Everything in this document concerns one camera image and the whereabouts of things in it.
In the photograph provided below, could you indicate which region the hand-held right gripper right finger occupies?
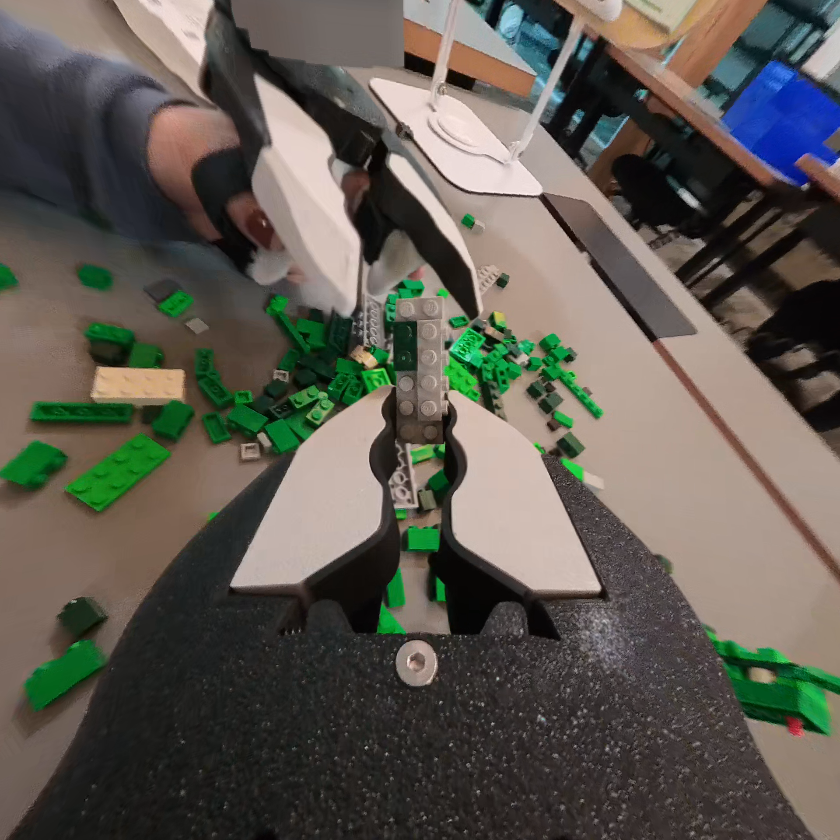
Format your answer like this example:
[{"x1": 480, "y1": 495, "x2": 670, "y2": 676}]
[{"x1": 433, "y1": 392, "x2": 605, "y2": 636}]

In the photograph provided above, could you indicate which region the cream rectangular brick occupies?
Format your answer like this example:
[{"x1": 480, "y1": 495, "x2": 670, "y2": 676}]
[{"x1": 91, "y1": 367, "x2": 186, "y2": 404}]

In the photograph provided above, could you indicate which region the black stool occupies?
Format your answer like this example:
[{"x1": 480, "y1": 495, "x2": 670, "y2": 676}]
[{"x1": 610, "y1": 154, "x2": 697, "y2": 231}]

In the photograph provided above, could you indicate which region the white paper sheet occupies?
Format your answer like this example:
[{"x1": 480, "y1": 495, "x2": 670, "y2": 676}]
[{"x1": 112, "y1": 0, "x2": 217, "y2": 99}]

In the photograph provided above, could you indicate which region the black desk cable cover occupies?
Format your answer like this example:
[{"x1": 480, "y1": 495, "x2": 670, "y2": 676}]
[{"x1": 543, "y1": 193, "x2": 698, "y2": 342}]

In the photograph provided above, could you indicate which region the wooden table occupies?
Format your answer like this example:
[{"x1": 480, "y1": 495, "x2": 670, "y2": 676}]
[{"x1": 551, "y1": 0, "x2": 840, "y2": 316}]

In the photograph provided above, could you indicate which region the black office chair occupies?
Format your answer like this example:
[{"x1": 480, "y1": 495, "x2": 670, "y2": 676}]
[{"x1": 748, "y1": 282, "x2": 840, "y2": 434}]

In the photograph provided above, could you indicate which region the wood-edged side table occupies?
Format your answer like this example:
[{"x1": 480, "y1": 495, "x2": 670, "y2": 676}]
[{"x1": 403, "y1": 16, "x2": 538, "y2": 98}]

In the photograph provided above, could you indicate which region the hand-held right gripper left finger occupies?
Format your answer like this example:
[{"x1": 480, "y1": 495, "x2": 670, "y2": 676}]
[{"x1": 230, "y1": 386, "x2": 401, "y2": 634}]

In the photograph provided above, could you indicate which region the pile of green bricks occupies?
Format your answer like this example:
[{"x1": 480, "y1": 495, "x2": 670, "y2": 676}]
[{"x1": 0, "y1": 213, "x2": 673, "y2": 713}]

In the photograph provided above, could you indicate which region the grey and green brick assembly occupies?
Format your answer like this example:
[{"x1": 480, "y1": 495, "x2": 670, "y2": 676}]
[{"x1": 392, "y1": 297, "x2": 454, "y2": 442}]

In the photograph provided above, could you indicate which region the person's left hand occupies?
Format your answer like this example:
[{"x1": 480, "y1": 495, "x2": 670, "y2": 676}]
[{"x1": 146, "y1": 107, "x2": 282, "y2": 253}]

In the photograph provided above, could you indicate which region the person's left forearm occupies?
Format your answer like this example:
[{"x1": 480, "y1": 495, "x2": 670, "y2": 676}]
[{"x1": 0, "y1": 10, "x2": 198, "y2": 244}]

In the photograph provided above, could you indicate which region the long grey studded plate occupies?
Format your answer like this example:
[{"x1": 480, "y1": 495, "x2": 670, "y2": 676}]
[
  {"x1": 388, "y1": 443, "x2": 421, "y2": 511},
  {"x1": 360, "y1": 294, "x2": 395, "y2": 349}
]

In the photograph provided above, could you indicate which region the white desk stand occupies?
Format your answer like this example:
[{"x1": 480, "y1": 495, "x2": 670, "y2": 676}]
[{"x1": 369, "y1": 0, "x2": 621, "y2": 196}]

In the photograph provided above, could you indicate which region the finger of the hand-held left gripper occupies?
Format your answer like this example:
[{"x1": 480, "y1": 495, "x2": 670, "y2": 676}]
[
  {"x1": 361, "y1": 153, "x2": 483, "y2": 318},
  {"x1": 251, "y1": 72, "x2": 364, "y2": 316}
]

